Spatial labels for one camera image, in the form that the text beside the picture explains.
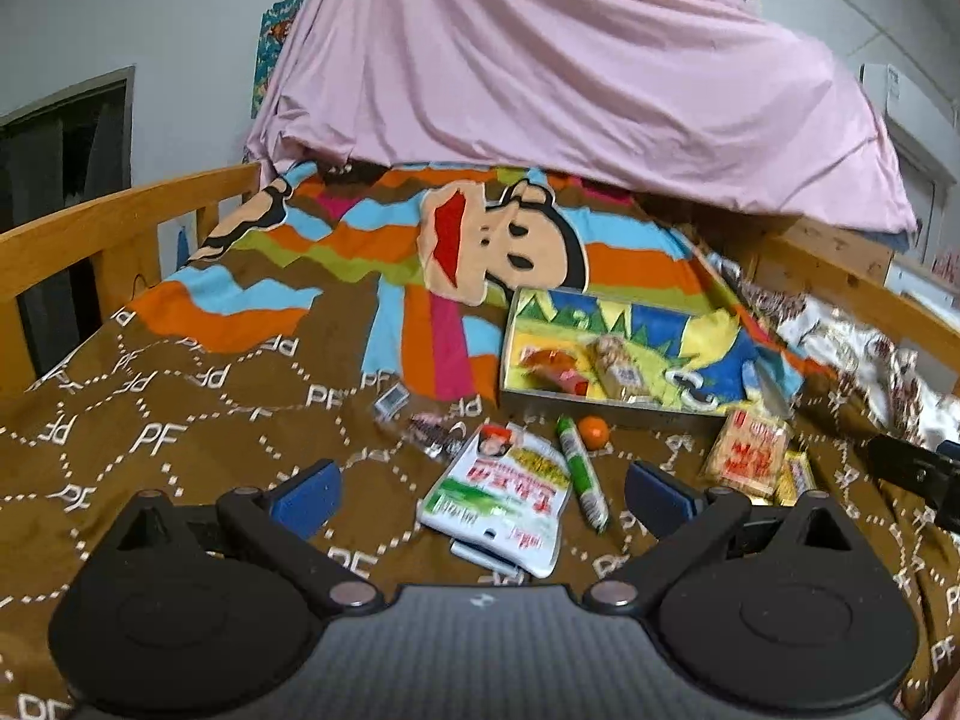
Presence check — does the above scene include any yellow green snack packet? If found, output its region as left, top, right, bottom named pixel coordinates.
left=772, top=450, right=818, bottom=507

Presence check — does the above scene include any pink bed sheet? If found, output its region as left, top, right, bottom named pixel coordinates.
left=244, top=0, right=920, bottom=237

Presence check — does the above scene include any clear-wrapped granola bar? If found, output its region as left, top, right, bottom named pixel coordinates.
left=589, top=335, right=653, bottom=400

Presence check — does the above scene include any red snack packet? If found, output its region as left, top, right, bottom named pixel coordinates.
left=521, top=345, right=590, bottom=391

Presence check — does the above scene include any rice cracker packet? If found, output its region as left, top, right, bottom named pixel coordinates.
left=701, top=405, right=796, bottom=500

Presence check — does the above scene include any white cabinet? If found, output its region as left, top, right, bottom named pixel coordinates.
left=885, top=255, right=960, bottom=316

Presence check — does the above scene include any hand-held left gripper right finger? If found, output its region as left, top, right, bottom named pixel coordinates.
left=587, top=460, right=854, bottom=614

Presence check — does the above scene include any metal tray with cartoon print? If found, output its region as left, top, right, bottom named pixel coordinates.
left=499, top=286, right=807, bottom=428

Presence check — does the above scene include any clear wrapper candy packet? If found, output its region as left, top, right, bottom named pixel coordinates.
left=405, top=412, right=470, bottom=458

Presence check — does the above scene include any teal floral wall poster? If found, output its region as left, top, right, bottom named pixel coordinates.
left=255, top=0, right=307, bottom=121

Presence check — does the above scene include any wooden bed frame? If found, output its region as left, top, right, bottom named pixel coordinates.
left=0, top=161, right=960, bottom=398

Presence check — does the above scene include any green sausage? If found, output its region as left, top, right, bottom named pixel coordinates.
left=555, top=415, right=610, bottom=533

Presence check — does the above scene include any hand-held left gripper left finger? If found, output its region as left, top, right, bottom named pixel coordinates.
left=111, top=457, right=385, bottom=614

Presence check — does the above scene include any white air conditioner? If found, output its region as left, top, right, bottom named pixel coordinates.
left=859, top=62, right=960, bottom=166

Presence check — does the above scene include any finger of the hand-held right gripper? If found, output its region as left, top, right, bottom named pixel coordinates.
left=866, top=435, right=960, bottom=492

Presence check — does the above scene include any white and green snack bag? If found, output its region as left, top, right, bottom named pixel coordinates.
left=416, top=422, right=575, bottom=578

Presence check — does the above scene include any white floral quilt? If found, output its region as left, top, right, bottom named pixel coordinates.
left=705, top=251, right=960, bottom=451

